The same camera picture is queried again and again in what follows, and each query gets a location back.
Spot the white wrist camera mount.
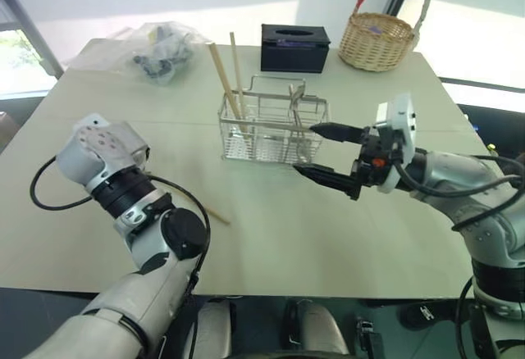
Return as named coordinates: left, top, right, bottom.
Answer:
left=55, top=113, right=151, bottom=190
left=373, top=93, right=418, bottom=195

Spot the wicker basket with handle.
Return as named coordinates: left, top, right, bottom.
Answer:
left=337, top=0, right=435, bottom=73

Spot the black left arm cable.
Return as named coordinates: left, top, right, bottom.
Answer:
left=29, top=155, right=212, bottom=299

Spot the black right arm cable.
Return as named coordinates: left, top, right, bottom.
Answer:
left=396, top=154, right=525, bottom=359

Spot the metal spoon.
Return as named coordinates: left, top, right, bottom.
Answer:
left=288, top=81, right=310, bottom=131

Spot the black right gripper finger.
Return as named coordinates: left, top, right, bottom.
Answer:
left=308, top=121, right=368, bottom=144
left=292, top=163, right=363, bottom=202

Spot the black shoe shape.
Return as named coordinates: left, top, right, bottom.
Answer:
left=399, top=298, right=442, bottom=332

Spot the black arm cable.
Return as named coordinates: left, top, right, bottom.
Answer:
left=396, top=154, right=525, bottom=359
left=29, top=155, right=212, bottom=299

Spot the wooden chopstick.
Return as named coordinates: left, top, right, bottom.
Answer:
left=208, top=43, right=244, bottom=121
left=229, top=31, right=250, bottom=134
left=146, top=171, right=232, bottom=226

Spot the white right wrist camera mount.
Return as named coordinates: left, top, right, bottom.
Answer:
left=373, top=93, right=418, bottom=195

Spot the dark window frame post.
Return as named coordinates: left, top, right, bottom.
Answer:
left=0, top=0, right=66, bottom=80

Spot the clear plastic bag with parts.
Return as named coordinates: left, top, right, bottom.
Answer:
left=64, top=20, right=215, bottom=88

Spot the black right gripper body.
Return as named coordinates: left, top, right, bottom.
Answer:
left=350, top=125, right=405, bottom=189

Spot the black tissue box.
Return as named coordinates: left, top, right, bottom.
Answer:
left=259, top=23, right=331, bottom=75

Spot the metal wire basket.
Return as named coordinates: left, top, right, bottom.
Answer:
left=217, top=73, right=331, bottom=164

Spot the black bench with gear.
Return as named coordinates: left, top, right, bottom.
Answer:
left=457, top=102, right=525, bottom=160

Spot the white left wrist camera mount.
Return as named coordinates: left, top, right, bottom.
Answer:
left=55, top=113, right=151, bottom=190

